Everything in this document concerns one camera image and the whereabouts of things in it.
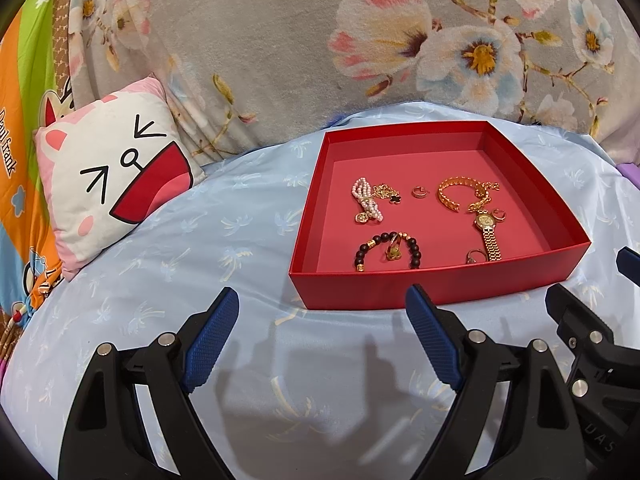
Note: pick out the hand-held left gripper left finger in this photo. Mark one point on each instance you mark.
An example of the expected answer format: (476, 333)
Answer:
(210, 345)

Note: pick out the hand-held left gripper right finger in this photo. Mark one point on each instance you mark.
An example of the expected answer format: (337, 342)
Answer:
(432, 340)

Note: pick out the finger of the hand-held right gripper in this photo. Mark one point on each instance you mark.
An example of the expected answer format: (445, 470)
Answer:
(631, 262)
(575, 312)

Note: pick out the red cardboard box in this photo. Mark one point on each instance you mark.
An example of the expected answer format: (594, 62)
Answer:
(350, 290)

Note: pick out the gold cuff bangle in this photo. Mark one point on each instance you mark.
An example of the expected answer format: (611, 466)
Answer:
(447, 199)

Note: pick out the purple cloth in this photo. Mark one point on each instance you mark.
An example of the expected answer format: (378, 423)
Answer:
(631, 174)

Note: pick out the light blue palm-print sheet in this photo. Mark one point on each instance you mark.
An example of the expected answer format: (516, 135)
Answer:
(200, 240)

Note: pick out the small gold hoop earring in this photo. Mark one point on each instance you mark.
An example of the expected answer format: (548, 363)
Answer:
(501, 218)

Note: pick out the gold wristwatch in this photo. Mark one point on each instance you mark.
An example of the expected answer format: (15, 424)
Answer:
(485, 221)

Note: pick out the cat face pillow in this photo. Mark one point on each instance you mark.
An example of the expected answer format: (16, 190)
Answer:
(100, 160)

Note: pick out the colourful cartoon blanket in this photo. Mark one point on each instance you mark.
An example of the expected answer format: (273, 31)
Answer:
(20, 135)

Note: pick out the grey floral blanket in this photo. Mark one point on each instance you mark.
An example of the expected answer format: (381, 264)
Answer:
(280, 35)

